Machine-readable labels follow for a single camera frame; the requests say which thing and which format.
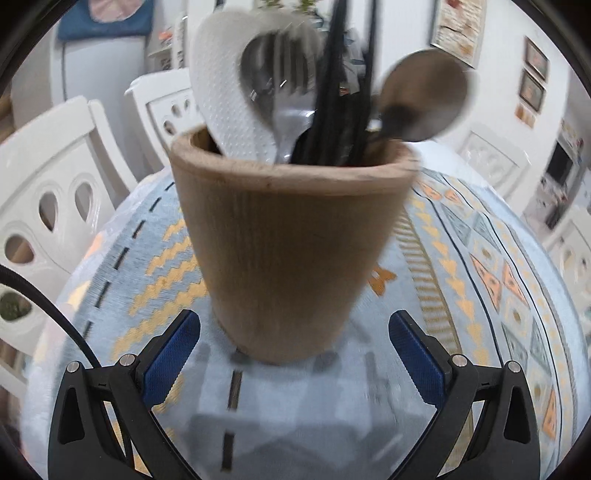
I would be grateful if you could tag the orange tassels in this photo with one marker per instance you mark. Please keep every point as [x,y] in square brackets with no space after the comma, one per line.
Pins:
[525,115]

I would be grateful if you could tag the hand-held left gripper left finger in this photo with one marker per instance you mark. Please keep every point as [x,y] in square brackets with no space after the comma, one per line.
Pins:
[171,364]

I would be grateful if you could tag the white refrigerator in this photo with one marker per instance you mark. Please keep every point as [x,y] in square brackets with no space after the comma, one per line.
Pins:
[92,69]

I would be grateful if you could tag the large framed floral picture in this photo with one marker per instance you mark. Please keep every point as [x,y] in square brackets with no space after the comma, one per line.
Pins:
[459,32]

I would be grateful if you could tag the blue cloth cover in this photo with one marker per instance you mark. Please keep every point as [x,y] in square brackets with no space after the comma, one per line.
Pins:
[78,23]

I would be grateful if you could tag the white rice paddle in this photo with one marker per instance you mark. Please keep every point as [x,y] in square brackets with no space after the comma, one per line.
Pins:
[221,92]
[295,23]

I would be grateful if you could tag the metal spoon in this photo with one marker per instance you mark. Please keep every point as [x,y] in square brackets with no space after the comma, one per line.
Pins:
[251,69]
[425,92]

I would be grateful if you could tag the patterned blue tablecloth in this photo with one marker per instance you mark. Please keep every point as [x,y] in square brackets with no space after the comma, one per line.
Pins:
[138,277]

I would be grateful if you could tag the small framed picture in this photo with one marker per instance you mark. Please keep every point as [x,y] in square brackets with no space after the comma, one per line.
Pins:
[536,57]
[532,91]

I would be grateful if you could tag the white wall shelf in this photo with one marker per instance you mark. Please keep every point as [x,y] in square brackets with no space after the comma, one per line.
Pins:
[166,46]

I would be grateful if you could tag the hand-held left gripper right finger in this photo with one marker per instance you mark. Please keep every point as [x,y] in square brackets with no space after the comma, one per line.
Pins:
[418,360]

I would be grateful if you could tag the television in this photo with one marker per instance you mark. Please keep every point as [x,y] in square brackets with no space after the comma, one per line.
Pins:
[559,162]

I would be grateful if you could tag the wooden utensil holder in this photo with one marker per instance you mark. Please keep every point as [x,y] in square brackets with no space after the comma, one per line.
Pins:
[291,254]

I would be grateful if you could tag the metal fork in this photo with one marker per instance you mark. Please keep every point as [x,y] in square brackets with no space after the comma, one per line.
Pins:
[284,124]

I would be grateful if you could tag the white dining chair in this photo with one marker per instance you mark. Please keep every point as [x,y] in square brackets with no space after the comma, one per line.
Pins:
[496,147]
[570,244]
[41,157]
[157,97]

